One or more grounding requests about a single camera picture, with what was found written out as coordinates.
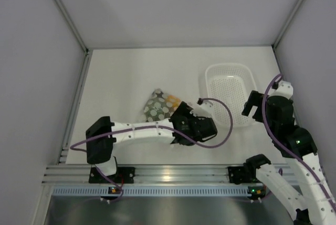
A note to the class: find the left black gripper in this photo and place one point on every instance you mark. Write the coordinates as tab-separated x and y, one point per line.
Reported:
184	110

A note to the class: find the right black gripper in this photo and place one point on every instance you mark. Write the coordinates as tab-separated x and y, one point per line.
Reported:
255	99

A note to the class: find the fake orange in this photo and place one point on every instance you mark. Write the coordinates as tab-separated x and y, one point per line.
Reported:
172	101

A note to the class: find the polka dot zip bag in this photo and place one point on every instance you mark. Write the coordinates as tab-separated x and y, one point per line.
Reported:
155	108

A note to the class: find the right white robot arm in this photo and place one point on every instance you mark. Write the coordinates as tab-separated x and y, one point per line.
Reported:
314	202

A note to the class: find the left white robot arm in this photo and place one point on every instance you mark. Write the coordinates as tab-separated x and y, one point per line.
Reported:
105	134

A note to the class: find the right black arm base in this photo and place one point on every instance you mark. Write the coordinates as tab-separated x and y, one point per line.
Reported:
241	175

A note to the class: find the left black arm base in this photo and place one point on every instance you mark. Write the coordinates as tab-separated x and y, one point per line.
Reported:
113	175

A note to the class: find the white perforated plastic basket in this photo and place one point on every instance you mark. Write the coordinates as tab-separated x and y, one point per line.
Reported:
232	84

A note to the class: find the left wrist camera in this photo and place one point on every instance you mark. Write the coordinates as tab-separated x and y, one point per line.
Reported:
205	105

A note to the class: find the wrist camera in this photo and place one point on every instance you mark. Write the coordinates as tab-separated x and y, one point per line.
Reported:
285	89
205	105

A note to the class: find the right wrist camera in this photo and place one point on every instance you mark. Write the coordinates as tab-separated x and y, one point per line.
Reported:
285	89

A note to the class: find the white slotted cable duct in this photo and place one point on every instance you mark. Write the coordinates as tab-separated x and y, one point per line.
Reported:
158	191

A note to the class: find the left aluminium side rail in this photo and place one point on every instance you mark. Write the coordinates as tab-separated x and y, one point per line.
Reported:
66	138

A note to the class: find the left aluminium corner post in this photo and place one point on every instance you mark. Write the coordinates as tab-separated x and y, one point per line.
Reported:
71	25

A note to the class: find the aluminium corner post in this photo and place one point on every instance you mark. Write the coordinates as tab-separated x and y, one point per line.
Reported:
71	25
292	14

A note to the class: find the aluminium front rail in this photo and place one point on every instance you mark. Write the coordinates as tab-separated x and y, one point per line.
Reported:
143	174

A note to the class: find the right aluminium corner post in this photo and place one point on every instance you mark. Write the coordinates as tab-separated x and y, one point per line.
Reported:
292	14

